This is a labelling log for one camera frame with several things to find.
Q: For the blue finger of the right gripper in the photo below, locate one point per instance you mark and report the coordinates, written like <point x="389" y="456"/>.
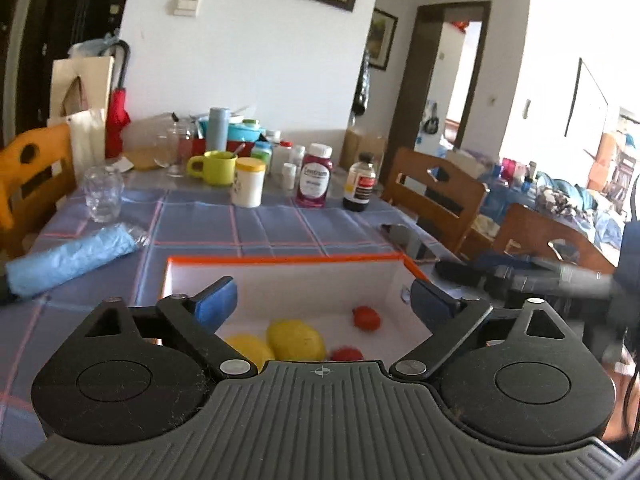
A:
<point x="408" y="242"/>

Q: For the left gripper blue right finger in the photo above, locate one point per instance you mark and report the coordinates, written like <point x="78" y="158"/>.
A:
<point x="453" y="324"/>

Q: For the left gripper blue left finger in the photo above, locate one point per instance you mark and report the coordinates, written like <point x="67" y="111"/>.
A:
<point x="196" y="319"/>

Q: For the yellow lemon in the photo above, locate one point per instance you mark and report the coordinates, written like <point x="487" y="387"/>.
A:
<point x="294" y="340"/>
<point x="252" y="348"/>

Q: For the red tomato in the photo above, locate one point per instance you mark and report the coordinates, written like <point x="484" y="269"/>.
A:
<point x="346" y="354"/>
<point x="366" y="319"/>

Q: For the brown wooden chair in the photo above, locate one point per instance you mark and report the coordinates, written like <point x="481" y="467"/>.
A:
<point x="527" y="232"/>
<point x="443" y="197"/>

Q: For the dark brown medicine bottle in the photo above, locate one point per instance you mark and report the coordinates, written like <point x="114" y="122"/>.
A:
<point x="360" y="183"/>

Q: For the orange cardboard box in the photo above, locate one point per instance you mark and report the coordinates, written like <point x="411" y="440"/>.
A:
<point x="319" y="291"/>

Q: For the blue plaid tablecloth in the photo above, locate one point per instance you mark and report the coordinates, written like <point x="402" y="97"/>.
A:
<point x="183" y="222"/>

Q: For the purple Centrum vitamin bottle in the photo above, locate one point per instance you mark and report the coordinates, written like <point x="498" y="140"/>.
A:
<point x="315" y="176"/>

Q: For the small white pill bottle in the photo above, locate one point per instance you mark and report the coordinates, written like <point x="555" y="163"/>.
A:
<point x="288" y="176"/>

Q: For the yellow-green mug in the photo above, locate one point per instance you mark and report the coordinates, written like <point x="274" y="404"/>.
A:
<point x="215" y="168"/>

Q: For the white canister yellow lid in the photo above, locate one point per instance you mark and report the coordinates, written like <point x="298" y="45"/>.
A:
<point x="248" y="182"/>

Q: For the clear drinking glass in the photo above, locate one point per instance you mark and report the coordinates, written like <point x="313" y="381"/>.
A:
<point x="103" y="186"/>

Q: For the green lid white bottle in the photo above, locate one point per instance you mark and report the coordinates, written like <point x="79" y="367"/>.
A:
<point x="262" y="150"/>

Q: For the folded blue cloth roll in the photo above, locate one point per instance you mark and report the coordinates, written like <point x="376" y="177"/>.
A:
<point x="31" y="275"/>

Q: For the clear wine glass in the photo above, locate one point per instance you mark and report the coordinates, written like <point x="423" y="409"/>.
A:
<point x="173" y="149"/>

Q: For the teal plastic container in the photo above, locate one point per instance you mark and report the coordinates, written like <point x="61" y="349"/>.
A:
<point x="236" y="132"/>

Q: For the light blue thermos bottle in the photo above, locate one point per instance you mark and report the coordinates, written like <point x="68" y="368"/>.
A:
<point x="217" y="129"/>

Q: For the red folded umbrella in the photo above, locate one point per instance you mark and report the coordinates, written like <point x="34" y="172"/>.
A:
<point x="117" y="117"/>

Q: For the small framed picture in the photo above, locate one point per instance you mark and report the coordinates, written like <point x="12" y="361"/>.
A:
<point x="380" y="39"/>

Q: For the orange wooden chair left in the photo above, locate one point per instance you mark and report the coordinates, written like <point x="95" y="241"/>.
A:
<point x="36" y="172"/>

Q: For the white paper shopping bag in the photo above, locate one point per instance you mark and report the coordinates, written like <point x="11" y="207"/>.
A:
<point x="80" y="84"/>

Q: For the cardboard box against wall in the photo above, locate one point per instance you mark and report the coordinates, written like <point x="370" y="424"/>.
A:
<point x="357" y="141"/>

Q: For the white wall switch panel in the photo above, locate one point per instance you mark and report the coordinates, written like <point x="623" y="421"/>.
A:
<point x="187" y="8"/>

